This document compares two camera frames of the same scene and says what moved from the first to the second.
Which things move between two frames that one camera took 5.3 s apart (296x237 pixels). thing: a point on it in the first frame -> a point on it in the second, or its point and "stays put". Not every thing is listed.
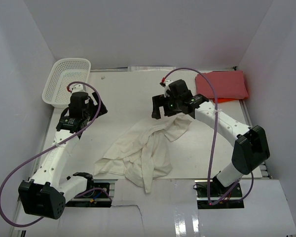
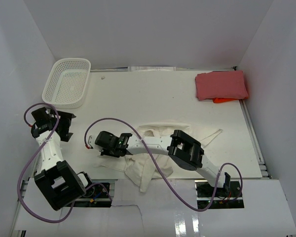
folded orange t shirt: x=221 y=99 stays put
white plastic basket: x=66 y=71 stays put
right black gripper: x=162 y=100 -> x=104 y=151
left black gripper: x=94 y=107 -> x=65 y=118
